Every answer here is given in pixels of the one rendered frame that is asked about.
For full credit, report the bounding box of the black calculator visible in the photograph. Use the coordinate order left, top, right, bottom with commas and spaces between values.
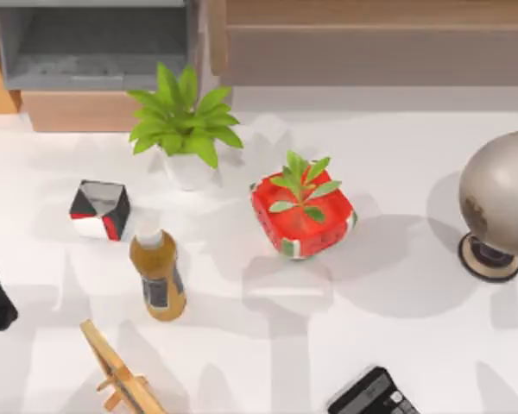
326, 366, 421, 414

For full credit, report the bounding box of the green plant in white pot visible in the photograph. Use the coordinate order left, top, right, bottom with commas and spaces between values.
126, 62, 245, 191

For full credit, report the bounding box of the wooden framed stand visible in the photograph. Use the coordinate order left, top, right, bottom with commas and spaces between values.
79, 318, 167, 414

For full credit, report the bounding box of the wooden cupboard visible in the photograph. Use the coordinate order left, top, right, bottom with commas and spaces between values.
208, 0, 518, 87

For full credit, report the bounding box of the amber bottle with white cap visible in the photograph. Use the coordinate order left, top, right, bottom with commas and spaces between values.
129, 222, 188, 323

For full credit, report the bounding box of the grey globe on stand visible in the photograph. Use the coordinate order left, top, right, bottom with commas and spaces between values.
458, 130, 518, 284

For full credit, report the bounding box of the pale wooden drawer front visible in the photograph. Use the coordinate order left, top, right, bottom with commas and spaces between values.
20, 89, 161, 134

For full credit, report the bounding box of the black red white cup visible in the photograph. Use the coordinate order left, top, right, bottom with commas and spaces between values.
68, 179, 131, 242

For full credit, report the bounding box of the red plant pot with plant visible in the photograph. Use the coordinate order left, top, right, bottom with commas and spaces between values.
249, 149, 358, 262

